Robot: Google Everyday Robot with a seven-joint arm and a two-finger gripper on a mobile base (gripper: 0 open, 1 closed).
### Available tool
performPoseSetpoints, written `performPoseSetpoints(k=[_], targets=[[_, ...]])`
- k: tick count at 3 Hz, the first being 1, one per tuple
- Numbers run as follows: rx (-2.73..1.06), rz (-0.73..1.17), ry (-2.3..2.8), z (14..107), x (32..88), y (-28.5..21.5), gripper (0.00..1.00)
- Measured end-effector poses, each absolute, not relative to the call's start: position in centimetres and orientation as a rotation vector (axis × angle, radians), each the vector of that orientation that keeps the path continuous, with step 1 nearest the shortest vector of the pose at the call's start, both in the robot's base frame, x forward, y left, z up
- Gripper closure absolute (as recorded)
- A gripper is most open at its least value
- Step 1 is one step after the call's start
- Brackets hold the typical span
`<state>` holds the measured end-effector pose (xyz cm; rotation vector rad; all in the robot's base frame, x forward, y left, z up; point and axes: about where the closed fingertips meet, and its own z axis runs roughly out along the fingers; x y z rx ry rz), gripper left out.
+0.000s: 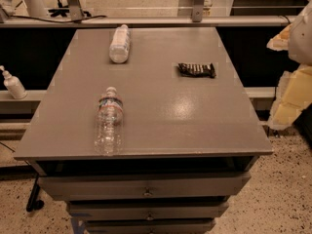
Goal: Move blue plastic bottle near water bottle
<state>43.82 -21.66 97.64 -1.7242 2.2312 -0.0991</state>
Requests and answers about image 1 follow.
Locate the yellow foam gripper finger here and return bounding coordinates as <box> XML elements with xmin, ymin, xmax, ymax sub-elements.
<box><xmin>267</xmin><ymin>64</ymin><xmax>312</xmax><ymax>131</ymax></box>
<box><xmin>266</xmin><ymin>24</ymin><xmax>292</xmax><ymax>51</ymax></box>

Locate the blue label plastic bottle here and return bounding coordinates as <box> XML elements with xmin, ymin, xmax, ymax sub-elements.
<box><xmin>109</xmin><ymin>24</ymin><xmax>131</xmax><ymax>63</ymax></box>

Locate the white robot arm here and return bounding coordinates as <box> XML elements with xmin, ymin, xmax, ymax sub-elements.
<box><xmin>267</xmin><ymin>2</ymin><xmax>312</xmax><ymax>131</ymax></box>

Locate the clear water bottle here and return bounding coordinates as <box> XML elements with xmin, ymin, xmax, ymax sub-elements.
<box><xmin>95</xmin><ymin>87</ymin><xmax>123</xmax><ymax>156</ymax></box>

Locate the white pump dispenser bottle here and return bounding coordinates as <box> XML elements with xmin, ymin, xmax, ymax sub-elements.
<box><xmin>0</xmin><ymin>65</ymin><xmax>27</xmax><ymax>99</ymax></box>

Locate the dark snack bar wrapper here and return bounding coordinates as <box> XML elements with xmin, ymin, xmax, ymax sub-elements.
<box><xmin>177</xmin><ymin>63</ymin><xmax>216</xmax><ymax>78</ymax></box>

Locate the grey drawer cabinet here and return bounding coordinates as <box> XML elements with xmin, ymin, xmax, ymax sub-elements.
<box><xmin>13</xmin><ymin>26</ymin><xmax>275</xmax><ymax>234</ymax></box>

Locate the top grey drawer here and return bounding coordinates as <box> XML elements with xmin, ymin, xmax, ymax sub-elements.
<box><xmin>38</xmin><ymin>172</ymin><xmax>251</xmax><ymax>201</ymax></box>

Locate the grey drawer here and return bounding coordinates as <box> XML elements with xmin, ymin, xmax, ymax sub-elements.
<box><xmin>38</xmin><ymin>172</ymin><xmax>251</xmax><ymax>201</ymax></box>
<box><xmin>69</xmin><ymin>201</ymin><xmax>228</xmax><ymax>221</ymax></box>
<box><xmin>86</xmin><ymin>218</ymin><xmax>215</xmax><ymax>234</ymax></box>

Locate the bottom grey drawer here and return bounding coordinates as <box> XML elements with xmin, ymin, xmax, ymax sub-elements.
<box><xmin>86</xmin><ymin>218</ymin><xmax>215</xmax><ymax>234</ymax></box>

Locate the middle grey drawer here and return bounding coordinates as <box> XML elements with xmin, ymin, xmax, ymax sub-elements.
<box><xmin>69</xmin><ymin>201</ymin><xmax>228</xmax><ymax>221</ymax></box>

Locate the black caster wheel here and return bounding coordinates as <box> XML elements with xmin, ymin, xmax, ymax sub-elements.
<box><xmin>26</xmin><ymin>176</ymin><xmax>45</xmax><ymax>213</ymax></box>

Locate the grey metal frame post right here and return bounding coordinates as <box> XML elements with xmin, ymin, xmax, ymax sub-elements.
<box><xmin>192</xmin><ymin>0</ymin><xmax>204</xmax><ymax>22</ymax></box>

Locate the grey metal frame post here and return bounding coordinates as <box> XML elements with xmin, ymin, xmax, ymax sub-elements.
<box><xmin>192</xmin><ymin>0</ymin><xmax>204</xmax><ymax>22</ymax></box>
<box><xmin>67</xmin><ymin>0</ymin><xmax>84</xmax><ymax>20</ymax></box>

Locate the grey metal frame post left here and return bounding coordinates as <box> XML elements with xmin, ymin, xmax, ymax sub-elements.
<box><xmin>67</xmin><ymin>0</ymin><xmax>84</xmax><ymax>20</ymax></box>

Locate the black cable on shelf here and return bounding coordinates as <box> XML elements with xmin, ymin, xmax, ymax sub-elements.
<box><xmin>0</xmin><ymin>5</ymin><xmax>108</xmax><ymax>24</ymax></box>

